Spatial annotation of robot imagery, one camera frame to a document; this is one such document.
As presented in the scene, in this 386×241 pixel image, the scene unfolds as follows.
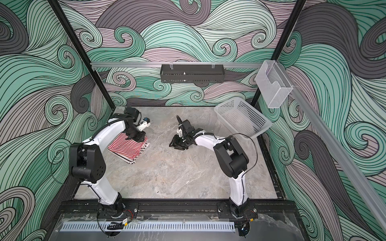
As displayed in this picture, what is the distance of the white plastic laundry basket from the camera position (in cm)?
105

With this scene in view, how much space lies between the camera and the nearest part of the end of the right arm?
0.71 metres

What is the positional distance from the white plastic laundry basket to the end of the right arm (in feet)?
1.05
